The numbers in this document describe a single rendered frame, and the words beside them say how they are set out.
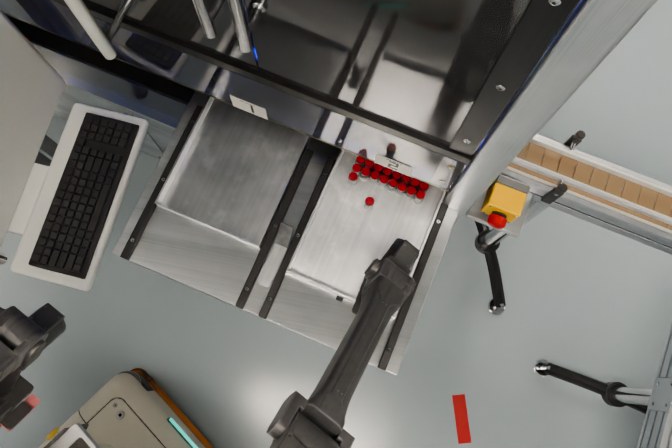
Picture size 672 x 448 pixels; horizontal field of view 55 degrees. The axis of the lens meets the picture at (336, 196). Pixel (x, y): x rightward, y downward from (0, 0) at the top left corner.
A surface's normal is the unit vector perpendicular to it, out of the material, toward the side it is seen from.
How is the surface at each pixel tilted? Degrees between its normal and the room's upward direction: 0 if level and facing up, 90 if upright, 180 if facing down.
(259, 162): 0
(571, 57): 90
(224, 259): 0
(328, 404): 41
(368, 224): 0
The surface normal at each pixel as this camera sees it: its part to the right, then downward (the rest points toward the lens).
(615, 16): -0.39, 0.89
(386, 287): 0.50, -0.61
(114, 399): 0.02, -0.25
